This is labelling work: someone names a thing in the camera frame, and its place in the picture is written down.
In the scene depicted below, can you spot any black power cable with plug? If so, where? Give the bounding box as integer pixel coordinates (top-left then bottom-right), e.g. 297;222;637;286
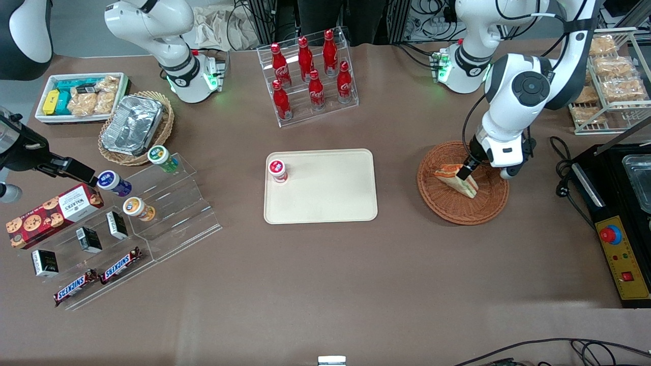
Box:
549;136;600;230

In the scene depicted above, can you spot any orange lid cup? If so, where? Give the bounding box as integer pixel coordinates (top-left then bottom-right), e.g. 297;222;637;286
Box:
123;197;156;222

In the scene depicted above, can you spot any steel pan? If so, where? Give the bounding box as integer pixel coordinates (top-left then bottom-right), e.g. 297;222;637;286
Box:
622;154;651;214

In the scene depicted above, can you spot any triangular sandwich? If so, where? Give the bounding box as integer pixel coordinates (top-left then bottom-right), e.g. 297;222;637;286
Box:
433;164;479;199

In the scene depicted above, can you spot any bagged pastry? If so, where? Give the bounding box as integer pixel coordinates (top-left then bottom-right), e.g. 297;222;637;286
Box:
572;105;609;126
589;34;617;56
574;85;601;104
593;56;633;78
600;78;648;103

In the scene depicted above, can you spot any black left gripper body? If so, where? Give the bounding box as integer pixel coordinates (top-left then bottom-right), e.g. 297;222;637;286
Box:
467;132;492;166

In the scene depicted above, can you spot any crumpled beige paper bag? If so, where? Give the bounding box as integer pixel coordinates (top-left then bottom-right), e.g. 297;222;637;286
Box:
182;4;261;52

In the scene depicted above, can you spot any yellow small box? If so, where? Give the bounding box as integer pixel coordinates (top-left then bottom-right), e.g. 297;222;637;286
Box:
42;90;61;116

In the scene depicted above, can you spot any small black box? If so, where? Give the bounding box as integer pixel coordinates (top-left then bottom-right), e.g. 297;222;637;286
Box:
76;227;103;254
105;211;129;240
32;250;59;278

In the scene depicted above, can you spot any round brown wicker basket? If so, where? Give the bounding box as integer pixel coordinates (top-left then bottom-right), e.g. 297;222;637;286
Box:
417;141;510;226

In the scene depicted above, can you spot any grey metal bar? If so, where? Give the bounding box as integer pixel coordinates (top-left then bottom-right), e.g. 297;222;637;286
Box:
594;118;651;156

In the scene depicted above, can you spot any silver foil container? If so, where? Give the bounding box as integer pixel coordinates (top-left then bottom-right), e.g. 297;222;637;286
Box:
101;95;164;156

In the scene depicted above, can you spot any black appliance with yellow panel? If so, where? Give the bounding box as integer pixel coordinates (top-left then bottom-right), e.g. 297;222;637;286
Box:
570;144;651;309

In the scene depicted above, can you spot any oval light wicker basket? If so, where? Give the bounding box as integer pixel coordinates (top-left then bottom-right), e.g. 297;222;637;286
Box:
98;91;175;167

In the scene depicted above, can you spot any clear acrylic bottle rack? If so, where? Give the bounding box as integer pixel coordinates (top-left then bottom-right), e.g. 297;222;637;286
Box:
256;26;360;128

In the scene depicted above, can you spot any clear acrylic stepped stand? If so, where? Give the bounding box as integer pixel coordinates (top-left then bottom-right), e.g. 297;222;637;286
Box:
20;189;154;311
122;152;223;263

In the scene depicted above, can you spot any red cola bottle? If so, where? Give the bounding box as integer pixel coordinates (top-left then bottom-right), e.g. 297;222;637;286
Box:
271;43;292;88
298;37;315;82
308;69;326;111
272;80;293;121
337;61;354;104
323;29;340;77

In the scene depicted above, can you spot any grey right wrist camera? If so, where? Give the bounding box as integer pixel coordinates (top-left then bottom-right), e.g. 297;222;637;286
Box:
0;182;24;204

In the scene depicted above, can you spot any black cable bundle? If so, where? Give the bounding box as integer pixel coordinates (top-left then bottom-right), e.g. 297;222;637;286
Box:
394;0;458;57

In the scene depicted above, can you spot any teal long box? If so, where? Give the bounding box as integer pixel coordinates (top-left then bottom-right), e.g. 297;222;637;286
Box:
55;78;102;94

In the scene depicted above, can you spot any thin black cable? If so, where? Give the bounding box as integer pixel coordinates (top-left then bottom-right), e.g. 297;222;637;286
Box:
452;338;651;366

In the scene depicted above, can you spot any red Walkers cookie box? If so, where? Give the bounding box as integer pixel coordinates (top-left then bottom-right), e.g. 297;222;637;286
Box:
6;184;104;250

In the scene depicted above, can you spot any green lid cup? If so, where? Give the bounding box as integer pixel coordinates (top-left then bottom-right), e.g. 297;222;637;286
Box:
147;145;180;173

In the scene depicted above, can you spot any purple lid cup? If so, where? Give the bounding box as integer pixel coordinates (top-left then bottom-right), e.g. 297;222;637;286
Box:
97;170;133;198

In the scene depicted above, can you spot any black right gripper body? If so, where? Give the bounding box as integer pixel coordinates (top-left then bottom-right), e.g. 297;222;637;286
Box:
0;126;52;172

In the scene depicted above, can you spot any white rectangular bin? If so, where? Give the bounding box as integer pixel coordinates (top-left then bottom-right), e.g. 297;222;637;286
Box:
35;72;131;125

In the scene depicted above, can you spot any white wire rack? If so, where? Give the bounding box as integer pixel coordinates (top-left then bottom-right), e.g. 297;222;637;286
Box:
568;27;651;136

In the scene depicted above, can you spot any Snickers bar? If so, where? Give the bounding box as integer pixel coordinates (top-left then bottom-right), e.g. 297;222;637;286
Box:
53;269;100;307
100;247;142;285

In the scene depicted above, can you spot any red lid cup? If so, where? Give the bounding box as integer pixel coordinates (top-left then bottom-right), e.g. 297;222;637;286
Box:
268;159;289;184

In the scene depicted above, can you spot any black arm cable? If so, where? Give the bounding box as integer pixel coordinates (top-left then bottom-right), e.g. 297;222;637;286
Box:
460;0;573;156

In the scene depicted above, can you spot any beige plastic tray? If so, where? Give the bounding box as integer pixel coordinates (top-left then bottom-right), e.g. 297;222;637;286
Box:
263;148;379;225

